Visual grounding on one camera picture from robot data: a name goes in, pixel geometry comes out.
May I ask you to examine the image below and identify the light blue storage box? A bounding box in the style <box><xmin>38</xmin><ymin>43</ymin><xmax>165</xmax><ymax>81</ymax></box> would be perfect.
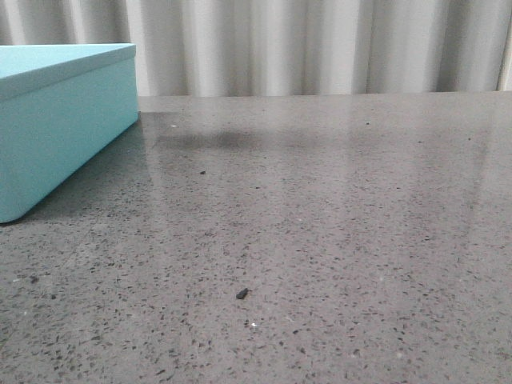
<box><xmin>1</xmin><ymin>43</ymin><xmax>138</xmax><ymax>223</ymax></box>

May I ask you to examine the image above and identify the small black debris piece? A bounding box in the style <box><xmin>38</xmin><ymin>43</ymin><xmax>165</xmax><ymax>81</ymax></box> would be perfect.
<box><xmin>235</xmin><ymin>288</ymin><xmax>249</xmax><ymax>299</ymax></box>

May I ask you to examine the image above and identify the white pleated curtain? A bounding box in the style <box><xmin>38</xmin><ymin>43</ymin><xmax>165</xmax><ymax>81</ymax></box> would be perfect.
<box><xmin>1</xmin><ymin>0</ymin><xmax>511</xmax><ymax>97</ymax></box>

